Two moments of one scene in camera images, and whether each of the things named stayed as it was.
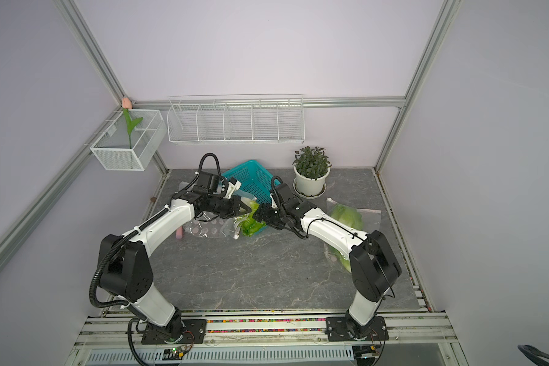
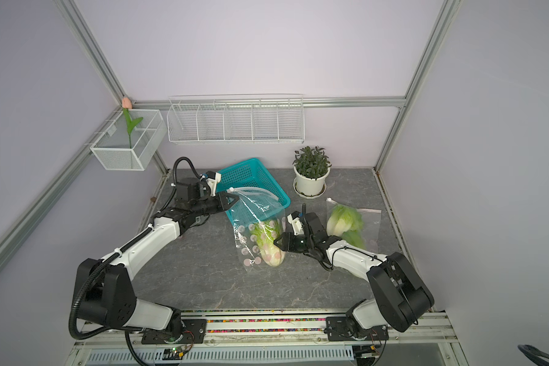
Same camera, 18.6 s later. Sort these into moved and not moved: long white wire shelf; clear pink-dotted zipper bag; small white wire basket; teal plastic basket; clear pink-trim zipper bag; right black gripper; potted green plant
Moved: clear pink-dotted zipper bag; right black gripper
Not moved: potted green plant; clear pink-trim zipper bag; long white wire shelf; small white wire basket; teal plastic basket
